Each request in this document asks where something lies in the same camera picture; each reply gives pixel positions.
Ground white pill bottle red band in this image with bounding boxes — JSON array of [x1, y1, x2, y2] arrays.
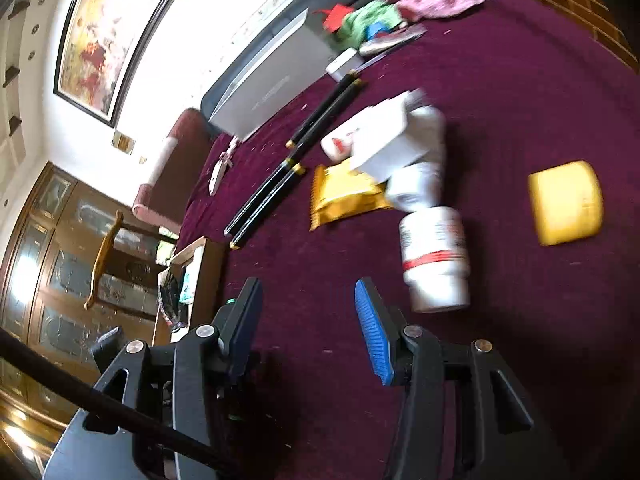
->
[[399, 207, 470, 313]]

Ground yellow foil snack packet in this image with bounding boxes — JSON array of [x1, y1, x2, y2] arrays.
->
[[310, 158, 392, 231]]

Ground white power adapter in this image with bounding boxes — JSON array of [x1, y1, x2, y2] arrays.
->
[[348, 89, 427, 183]]

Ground white spray bottle red logo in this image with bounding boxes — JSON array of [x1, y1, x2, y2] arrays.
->
[[320, 128, 358, 162]]

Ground cardboard box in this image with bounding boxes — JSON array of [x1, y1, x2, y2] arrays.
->
[[152, 236, 227, 346]]

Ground wooden chair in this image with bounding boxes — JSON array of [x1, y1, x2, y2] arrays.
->
[[84, 210, 177, 321]]

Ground maroon armchair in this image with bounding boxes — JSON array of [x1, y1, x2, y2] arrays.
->
[[131, 108, 214, 234]]

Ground wooden cabinet glass doors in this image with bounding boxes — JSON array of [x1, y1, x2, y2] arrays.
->
[[0, 160, 166, 426]]

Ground white car key fob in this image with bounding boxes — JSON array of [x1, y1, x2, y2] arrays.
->
[[208, 136, 241, 196]]

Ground black marker pen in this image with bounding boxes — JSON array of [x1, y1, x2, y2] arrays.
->
[[229, 164, 305, 250], [291, 78, 364, 160], [224, 158, 294, 237], [285, 70, 358, 150]]

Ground purple bed cover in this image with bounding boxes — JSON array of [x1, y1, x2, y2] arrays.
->
[[171, 0, 640, 480]]

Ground black marker pen lower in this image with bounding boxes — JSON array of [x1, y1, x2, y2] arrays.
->
[[291, 78, 364, 160]]

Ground black marker pen upper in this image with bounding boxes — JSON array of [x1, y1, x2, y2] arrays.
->
[[285, 70, 358, 150]]

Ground small white charger box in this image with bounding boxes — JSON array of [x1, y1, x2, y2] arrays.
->
[[326, 48, 363, 82]]

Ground grey rectangular box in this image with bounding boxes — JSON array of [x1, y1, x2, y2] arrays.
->
[[202, 9, 335, 141]]

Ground toothpaste tube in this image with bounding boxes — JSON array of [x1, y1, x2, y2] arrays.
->
[[358, 24, 427, 58]]

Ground green cloth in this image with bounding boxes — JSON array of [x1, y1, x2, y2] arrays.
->
[[334, 0, 404, 50]]

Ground red bag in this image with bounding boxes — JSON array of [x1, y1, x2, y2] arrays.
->
[[314, 3, 354, 34]]

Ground framed painting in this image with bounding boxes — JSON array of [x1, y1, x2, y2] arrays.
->
[[53, 0, 172, 127]]

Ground black cable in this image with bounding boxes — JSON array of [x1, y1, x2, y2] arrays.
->
[[0, 326, 222, 470]]

